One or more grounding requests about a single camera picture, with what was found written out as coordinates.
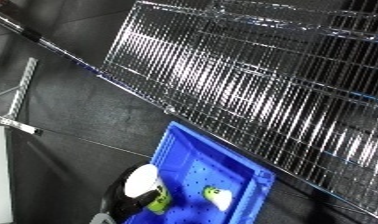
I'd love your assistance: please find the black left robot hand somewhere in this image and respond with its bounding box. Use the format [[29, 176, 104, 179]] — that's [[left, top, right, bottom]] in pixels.
[[100, 163, 165, 222]]

